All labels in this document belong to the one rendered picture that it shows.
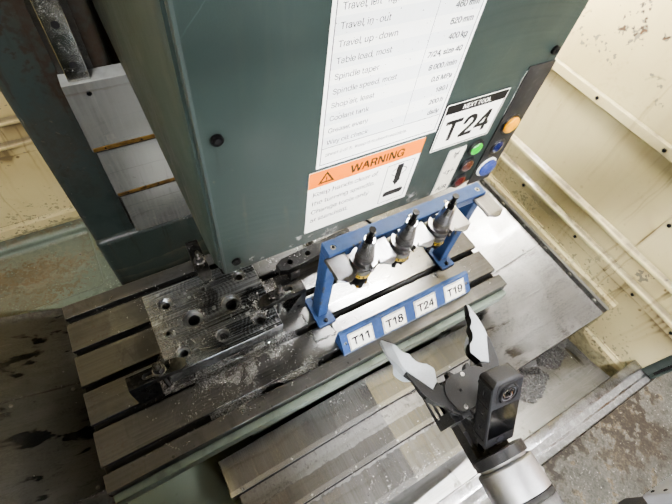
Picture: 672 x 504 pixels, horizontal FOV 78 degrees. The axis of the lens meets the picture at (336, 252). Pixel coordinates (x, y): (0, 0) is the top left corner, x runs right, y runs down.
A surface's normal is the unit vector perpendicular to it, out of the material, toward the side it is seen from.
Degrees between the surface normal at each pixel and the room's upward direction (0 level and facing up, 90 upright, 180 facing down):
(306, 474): 8
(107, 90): 91
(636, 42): 90
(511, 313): 24
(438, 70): 90
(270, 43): 90
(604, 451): 0
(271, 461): 7
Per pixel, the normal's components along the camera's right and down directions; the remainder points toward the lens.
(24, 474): 0.46, -0.65
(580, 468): 0.11, -0.55
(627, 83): -0.87, 0.35
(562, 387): -0.04, -0.76
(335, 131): 0.49, 0.75
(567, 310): -0.26, -0.36
